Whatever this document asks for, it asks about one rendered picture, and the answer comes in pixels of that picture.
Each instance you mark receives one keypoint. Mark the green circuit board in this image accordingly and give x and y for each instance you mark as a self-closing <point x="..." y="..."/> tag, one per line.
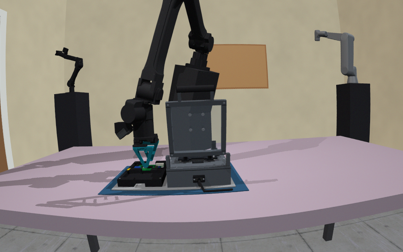
<point x="157" y="165"/>

